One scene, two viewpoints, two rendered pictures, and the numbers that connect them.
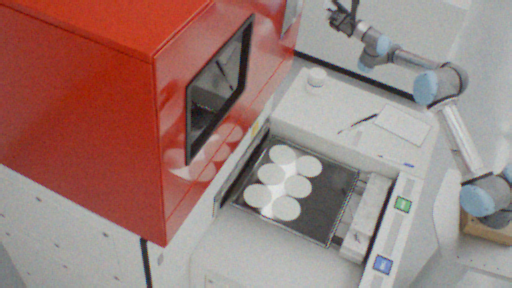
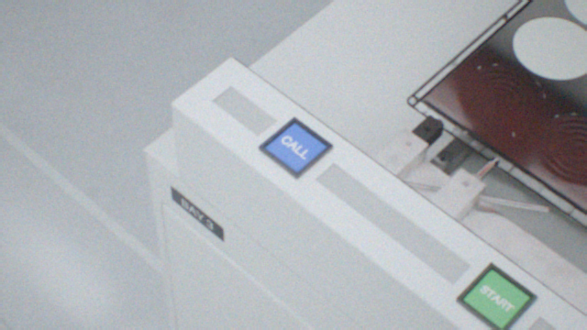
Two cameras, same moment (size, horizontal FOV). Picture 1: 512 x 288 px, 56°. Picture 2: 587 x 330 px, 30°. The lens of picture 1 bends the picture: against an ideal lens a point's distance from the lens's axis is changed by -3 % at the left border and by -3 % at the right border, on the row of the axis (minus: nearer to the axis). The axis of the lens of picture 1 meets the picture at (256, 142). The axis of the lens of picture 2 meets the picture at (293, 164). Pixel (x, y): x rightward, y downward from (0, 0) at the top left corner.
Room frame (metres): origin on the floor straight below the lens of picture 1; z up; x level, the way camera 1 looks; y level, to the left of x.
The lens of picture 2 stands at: (1.05, -1.09, 1.88)
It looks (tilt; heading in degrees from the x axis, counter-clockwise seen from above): 54 degrees down; 112
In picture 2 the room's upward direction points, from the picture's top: 2 degrees clockwise
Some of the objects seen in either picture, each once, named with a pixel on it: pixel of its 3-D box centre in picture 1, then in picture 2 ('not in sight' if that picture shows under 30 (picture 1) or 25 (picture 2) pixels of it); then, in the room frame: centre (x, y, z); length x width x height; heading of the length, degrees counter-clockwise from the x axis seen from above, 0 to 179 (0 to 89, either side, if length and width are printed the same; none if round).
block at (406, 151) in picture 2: (354, 248); (393, 163); (0.88, -0.38, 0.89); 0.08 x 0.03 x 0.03; 71
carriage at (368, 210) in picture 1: (365, 217); (503, 261); (1.03, -0.43, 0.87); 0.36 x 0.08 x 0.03; 161
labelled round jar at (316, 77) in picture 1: (315, 81); not in sight; (1.55, -0.20, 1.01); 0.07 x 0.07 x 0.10
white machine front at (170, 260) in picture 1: (218, 177); not in sight; (0.99, 0.10, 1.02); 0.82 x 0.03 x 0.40; 161
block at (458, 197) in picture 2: (361, 229); (449, 204); (0.96, -0.40, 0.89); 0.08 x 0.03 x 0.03; 71
